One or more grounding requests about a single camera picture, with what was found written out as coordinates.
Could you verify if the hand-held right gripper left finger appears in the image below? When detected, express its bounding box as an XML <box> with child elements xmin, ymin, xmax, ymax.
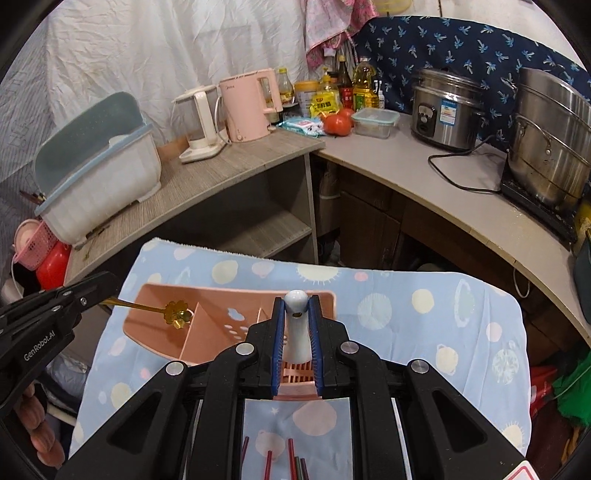
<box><xmin>55</xmin><ymin>296</ymin><xmax>284</xmax><ymax>480</ymax></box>

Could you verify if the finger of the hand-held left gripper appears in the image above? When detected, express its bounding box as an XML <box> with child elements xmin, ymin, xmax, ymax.
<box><xmin>0</xmin><ymin>271</ymin><xmax>118</xmax><ymax>333</ymax></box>

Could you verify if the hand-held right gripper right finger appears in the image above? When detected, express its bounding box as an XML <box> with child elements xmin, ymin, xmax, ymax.
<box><xmin>308</xmin><ymin>295</ymin><xmax>527</xmax><ymax>480</ymax></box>

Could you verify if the white ceramic spoon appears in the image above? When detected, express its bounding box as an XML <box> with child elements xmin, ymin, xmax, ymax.
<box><xmin>283</xmin><ymin>290</ymin><xmax>311</xmax><ymax>364</ymax></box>

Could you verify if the pink plastic utensil holder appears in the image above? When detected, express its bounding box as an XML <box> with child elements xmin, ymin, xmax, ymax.
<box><xmin>122</xmin><ymin>283</ymin><xmax>337</xmax><ymax>400</ymax></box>

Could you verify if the gold flower handle spoon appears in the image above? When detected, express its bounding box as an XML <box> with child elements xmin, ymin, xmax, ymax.
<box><xmin>104</xmin><ymin>298</ymin><xmax>192</xmax><ymax>329</ymax></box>

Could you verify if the person's left hand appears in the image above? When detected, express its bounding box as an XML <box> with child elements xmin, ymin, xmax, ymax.
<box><xmin>14</xmin><ymin>383</ymin><xmax>65</xmax><ymax>468</ymax></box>

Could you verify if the red plastic basin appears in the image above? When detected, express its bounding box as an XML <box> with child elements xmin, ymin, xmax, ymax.
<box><xmin>36</xmin><ymin>242</ymin><xmax>72</xmax><ymax>291</ymax></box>

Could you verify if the pink plastic basket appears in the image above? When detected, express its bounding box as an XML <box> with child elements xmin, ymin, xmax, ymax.
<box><xmin>13</xmin><ymin>219</ymin><xmax>58</xmax><ymax>271</ymax></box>

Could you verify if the blue planet print cloth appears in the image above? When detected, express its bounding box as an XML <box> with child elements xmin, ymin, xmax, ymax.
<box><xmin>69</xmin><ymin>237</ymin><xmax>529</xmax><ymax>480</ymax></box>

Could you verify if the pink round container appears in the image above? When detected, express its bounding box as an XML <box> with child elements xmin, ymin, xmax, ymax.
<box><xmin>13</xmin><ymin>219</ymin><xmax>40</xmax><ymax>259</ymax></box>

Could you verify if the white dish drainer box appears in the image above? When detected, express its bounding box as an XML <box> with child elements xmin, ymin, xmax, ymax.
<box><xmin>33</xmin><ymin>91</ymin><xmax>163</xmax><ymax>245</ymax></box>

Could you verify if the grey striped sheet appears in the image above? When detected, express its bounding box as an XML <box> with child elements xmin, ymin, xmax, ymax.
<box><xmin>0</xmin><ymin>60</ymin><xmax>61</xmax><ymax>259</ymax></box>

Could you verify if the wood grain shelf cabinet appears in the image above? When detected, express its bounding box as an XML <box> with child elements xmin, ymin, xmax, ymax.
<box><xmin>62</xmin><ymin>127</ymin><xmax>326</xmax><ymax>287</ymax></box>

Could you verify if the white glass kettle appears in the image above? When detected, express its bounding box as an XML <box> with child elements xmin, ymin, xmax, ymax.
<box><xmin>173</xmin><ymin>85</ymin><xmax>228</xmax><ymax>164</ymax></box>

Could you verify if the blue wet wipes packet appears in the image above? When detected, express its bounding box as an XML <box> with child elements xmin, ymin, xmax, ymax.
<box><xmin>279</xmin><ymin>115</ymin><xmax>326</xmax><ymax>138</ymax></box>

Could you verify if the clear plastic food container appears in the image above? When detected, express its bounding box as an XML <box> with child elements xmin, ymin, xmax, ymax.
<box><xmin>351</xmin><ymin>107</ymin><xmax>400</xmax><ymax>139</ymax></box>

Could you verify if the red plastic bag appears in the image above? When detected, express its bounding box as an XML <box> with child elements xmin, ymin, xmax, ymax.
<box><xmin>529</xmin><ymin>364</ymin><xmax>559</xmax><ymax>418</ymax></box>

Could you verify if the pink electric kettle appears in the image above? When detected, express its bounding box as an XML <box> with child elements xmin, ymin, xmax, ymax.
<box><xmin>218</xmin><ymin>68</ymin><xmax>284</xmax><ymax>143</ymax></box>

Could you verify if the yellow seasoning packet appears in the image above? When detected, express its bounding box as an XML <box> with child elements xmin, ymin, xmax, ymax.
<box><xmin>310</xmin><ymin>93</ymin><xmax>341</xmax><ymax>118</ymax></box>

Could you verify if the amber bottle yellow cap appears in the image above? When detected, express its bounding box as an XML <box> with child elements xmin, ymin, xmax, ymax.
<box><xmin>276</xmin><ymin>68</ymin><xmax>296</xmax><ymax>109</ymax></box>

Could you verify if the dark soy sauce bottle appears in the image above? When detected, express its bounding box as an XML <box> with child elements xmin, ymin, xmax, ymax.
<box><xmin>336</xmin><ymin>54</ymin><xmax>355</xmax><ymax>112</ymax></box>

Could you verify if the black induction cooker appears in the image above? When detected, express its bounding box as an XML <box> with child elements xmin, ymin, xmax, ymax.
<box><xmin>501</xmin><ymin>178</ymin><xmax>580</xmax><ymax>243</ymax></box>

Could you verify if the cooking oil bottle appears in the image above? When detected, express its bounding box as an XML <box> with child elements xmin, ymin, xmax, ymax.
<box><xmin>353</xmin><ymin>56</ymin><xmax>378</xmax><ymax>110</ymax></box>

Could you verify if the green plastic bag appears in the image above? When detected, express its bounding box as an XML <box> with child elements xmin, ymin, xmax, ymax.
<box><xmin>551</xmin><ymin>355</ymin><xmax>591</xmax><ymax>423</ymax></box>

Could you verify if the steel rice cooker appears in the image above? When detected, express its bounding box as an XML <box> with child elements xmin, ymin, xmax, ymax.
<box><xmin>410</xmin><ymin>67</ymin><xmax>488</xmax><ymax>152</ymax></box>

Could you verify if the white hanging sheet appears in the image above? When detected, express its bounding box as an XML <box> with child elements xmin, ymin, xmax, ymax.
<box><xmin>28</xmin><ymin>0</ymin><xmax>324</xmax><ymax>153</ymax></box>

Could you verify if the steel steamer pot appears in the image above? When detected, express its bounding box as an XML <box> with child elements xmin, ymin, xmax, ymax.
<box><xmin>508</xmin><ymin>67</ymin><xmax>591</xmax><ymax>208</ymax></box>

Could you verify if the pink floral cloth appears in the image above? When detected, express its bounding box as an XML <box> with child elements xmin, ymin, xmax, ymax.
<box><xmin>305</xmin><ymin>0</ymin><xmax>375</xmax><ymax>70</ymax></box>

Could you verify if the navy printed cloth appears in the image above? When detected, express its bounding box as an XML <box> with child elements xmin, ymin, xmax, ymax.
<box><xmin>353</xmin><ymin>16</ymin><xmax>587</xmax><ymax>153</ymax></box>

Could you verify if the black power cord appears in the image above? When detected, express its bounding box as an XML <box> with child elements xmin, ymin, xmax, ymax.
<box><xmin>427</xmin><ymin>136</ymin><xmax>509</xmax><ymax>192</ymax></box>

